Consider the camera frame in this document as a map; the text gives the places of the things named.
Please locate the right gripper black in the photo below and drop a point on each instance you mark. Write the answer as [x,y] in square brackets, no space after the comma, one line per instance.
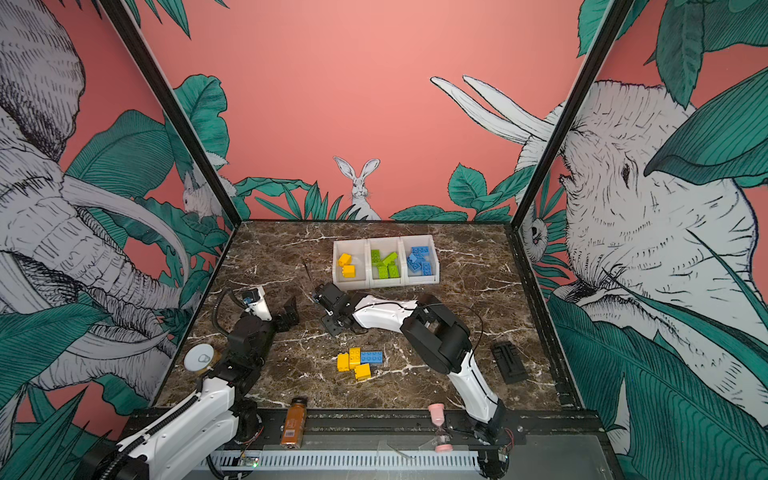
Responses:
[329,324]

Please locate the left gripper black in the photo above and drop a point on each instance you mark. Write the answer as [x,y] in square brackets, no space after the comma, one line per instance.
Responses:
[290,315]

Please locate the yellow lego brick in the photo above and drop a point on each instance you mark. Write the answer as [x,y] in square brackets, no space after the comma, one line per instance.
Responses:
[343,362]
[344,260]
[355,358]
[348,271]

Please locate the white three-compartment bin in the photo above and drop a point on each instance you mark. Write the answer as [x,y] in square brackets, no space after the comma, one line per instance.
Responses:
[367,276]

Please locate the blue lego brick bottom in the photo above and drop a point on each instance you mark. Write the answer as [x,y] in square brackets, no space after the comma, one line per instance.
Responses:
[372,357]

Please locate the yellow lego brick lowest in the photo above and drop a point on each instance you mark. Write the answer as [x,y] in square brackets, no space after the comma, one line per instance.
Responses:
[362,372]

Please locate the large green lego brick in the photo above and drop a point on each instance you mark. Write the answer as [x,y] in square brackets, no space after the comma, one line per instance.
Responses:
[390,258]

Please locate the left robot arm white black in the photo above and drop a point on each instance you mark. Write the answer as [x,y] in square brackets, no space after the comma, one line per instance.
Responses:
[215,413]

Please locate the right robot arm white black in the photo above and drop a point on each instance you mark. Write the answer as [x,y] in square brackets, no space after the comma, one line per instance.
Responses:
[439,337]

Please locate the tin can silver lid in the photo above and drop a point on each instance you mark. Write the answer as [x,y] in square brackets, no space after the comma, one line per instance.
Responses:
[200,358]

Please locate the brown spice bottle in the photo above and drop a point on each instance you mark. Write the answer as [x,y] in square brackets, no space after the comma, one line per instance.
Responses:
[293,427]

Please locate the pink hourglass timer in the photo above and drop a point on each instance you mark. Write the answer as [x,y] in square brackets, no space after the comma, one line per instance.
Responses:
[442,440]

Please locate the black flat pad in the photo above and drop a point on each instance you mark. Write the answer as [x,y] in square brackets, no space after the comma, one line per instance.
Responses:
[509,362]

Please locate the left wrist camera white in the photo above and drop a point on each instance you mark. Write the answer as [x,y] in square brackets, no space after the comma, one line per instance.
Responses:
[255,303]

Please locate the black base frame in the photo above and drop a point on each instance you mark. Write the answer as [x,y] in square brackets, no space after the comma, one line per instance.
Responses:
[354,424]

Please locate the white perforated rail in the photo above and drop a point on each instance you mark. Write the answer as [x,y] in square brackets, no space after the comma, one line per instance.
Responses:
[360,460]

